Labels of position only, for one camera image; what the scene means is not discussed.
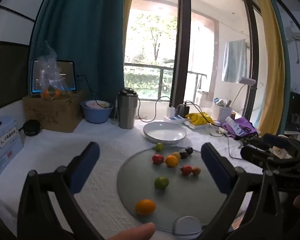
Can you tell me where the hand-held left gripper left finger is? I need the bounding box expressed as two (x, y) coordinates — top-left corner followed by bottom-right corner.
(17, 142), (108, 240)

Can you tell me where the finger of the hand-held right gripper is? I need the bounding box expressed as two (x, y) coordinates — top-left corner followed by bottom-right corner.
(240, 145), (268, 168)
(242, 135), (270, 151)

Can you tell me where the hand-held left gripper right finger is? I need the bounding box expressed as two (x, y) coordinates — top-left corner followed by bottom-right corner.
(200, 142), (284, 240)

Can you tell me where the grey round tray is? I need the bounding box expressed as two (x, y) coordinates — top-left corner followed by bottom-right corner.
(117, 146), (240, 234)

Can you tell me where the round orange citrus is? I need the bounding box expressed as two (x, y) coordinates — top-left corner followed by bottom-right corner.
(165, 155), (179, 168)

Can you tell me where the large green plum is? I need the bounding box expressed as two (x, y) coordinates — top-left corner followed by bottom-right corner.
(154, 176), (170, 190)

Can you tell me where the white round plate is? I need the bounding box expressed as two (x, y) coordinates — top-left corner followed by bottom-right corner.
(143, 121), (187, 145)

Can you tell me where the person's left hand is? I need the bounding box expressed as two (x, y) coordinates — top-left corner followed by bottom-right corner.
(107, 222), (156, 240)

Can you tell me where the purple cloth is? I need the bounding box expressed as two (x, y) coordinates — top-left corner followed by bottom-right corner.
(221, 117), (260, 140)

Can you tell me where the white tube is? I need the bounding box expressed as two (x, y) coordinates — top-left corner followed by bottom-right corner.
(225, 116), (243, 137)

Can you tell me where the white perforated basket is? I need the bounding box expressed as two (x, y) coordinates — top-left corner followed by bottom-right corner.
(212, 104), (233, 122)

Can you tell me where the blue plastic bowl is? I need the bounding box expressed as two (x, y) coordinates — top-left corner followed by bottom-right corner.
(80, 100), (114, 124)

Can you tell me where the yellow printed plastic bag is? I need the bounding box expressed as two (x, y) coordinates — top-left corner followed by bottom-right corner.
(185, 112), (214, 126)

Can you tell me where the cardboard box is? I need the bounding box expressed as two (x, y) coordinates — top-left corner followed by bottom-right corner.
(22, 90), (87, 133)

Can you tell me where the white desk lamp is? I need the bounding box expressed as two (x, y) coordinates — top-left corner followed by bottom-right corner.
(231, 77), (257, 111)

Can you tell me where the white power strip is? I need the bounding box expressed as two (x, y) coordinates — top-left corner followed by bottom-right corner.
(164, 115), (188, 125)

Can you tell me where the black round speaker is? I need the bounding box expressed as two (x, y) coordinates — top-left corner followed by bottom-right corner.
(22, 119), (41, 137)

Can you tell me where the stainless steel tumbler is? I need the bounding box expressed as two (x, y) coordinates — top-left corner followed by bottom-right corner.
(117, 88), (138, 130)

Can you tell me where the black charger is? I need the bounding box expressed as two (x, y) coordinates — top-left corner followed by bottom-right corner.
(177, 105), (190, 118)

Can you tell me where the light blue hanging towel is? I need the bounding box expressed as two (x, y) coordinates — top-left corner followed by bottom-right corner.
(221, 39), (248, 83)

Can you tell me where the blue printed carton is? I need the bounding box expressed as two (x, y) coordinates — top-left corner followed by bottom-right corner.
(0, 117), (24, 178)

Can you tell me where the yellow curtain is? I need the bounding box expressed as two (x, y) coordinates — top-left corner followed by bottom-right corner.
(124, 0), (138, 55)
(247, 0), (287, 136)

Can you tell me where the tablet with blue case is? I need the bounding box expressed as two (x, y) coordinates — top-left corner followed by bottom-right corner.
(31, 58), (77, 97)

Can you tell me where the clear plastic bag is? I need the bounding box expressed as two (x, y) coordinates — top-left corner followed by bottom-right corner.
(36, 41), (77, 101)

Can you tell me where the balcony railing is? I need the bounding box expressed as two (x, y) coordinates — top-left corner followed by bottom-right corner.
(124, 64), (208, 100)

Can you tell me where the white air conditioner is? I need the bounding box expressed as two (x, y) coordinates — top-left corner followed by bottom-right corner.
(286, 20), (300, 41)

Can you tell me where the teal curtain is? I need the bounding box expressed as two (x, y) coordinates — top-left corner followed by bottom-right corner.
(29, 0), (138, 105)

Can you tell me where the grey cable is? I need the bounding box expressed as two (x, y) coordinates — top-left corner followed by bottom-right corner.
(227, 135), (243, 159)

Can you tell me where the thick black cable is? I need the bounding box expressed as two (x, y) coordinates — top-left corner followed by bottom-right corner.
(184, 101), (215, 126)

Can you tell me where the thin black charging cable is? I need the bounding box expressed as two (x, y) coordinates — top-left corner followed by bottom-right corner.
(76, 74), (171, 122)

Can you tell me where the dark door frame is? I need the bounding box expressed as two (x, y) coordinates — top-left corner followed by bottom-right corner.
(169, 0), (192, 108)

